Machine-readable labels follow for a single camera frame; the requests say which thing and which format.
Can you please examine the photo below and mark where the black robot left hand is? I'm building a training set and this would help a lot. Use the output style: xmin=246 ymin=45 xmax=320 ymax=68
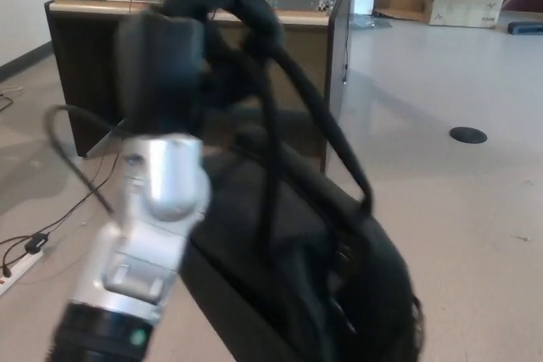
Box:
xmin=114 ymin=0 xmax=286 ymax=139

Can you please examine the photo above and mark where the dark brown desk beige top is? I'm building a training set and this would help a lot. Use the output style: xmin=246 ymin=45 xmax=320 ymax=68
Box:
xmin=43 ymin=0 xmax=354 ymax=175

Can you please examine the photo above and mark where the long black power cable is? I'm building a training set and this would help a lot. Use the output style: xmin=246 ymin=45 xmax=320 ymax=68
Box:
xmin=42 ymin=152 xmax=122 ymax=238

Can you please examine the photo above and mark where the blue flat object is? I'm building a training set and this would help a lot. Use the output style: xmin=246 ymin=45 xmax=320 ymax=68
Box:
xmin=507 ymin=21 xmax=543 ymax=36

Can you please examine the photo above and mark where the black lunch bag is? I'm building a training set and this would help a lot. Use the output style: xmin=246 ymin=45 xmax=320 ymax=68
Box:
xmin=180 ymin=18 xmax=426 ymax=362

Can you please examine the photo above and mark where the black round floor cover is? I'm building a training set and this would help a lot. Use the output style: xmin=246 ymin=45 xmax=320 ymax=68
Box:
xmin=450 ymin=126 xmax=488 ymax=143

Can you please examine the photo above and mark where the black power adapter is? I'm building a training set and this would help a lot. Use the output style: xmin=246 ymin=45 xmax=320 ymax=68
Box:
xmin=24 ymin=232 xmax=50 ymax=253

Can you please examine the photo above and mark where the white power strip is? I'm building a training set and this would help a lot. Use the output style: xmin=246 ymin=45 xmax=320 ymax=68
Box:
xmin=0 ymin=247 xmax=45 ymax=295

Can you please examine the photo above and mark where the black cable on desk side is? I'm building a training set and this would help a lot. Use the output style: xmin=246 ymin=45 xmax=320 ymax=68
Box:
xmin=339 ymin=0 xmax=356 ymax=84

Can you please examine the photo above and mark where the black plug cable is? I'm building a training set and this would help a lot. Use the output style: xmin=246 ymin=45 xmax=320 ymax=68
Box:
xmin=0 ymin=235 xmax=33 ymax=278

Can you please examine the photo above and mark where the black robot wrist cable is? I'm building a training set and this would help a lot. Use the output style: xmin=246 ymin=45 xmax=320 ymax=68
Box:
xmin=44 ymin=104 xmax=125 ymax=215

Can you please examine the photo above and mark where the clear plastic bag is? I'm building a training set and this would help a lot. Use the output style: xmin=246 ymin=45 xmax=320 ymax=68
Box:
xmin=350 ymin=14 xmax=391 ymax=31

